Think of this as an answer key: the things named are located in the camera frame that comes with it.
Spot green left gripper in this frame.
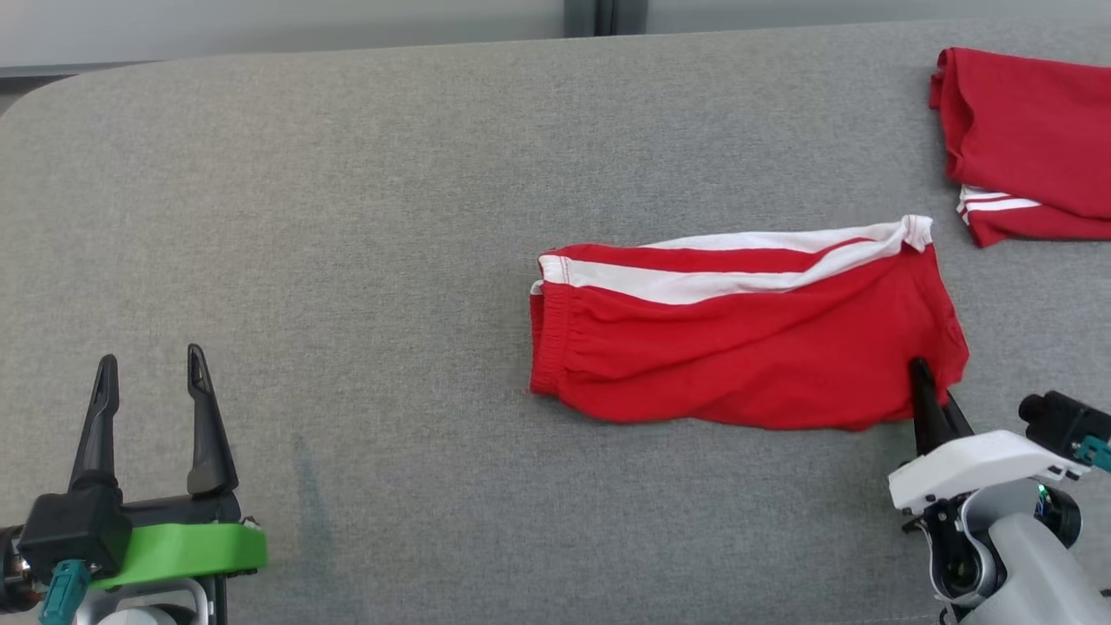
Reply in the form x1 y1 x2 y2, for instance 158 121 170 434
69 344 268 592

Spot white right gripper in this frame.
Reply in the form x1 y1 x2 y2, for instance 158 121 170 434
887 358 1093 515

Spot red shorts with white stripes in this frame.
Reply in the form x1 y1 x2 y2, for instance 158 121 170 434
528 214 970 432

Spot red jersey with white sleeves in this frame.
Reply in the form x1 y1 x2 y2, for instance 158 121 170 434
929 48 1111 249

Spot grey fabric sofa seat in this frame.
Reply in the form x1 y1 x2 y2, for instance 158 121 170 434
0 17 1111 625

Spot black cable with teal plug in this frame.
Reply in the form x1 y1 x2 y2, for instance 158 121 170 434
37 560 93 625
1072 434 1111 475

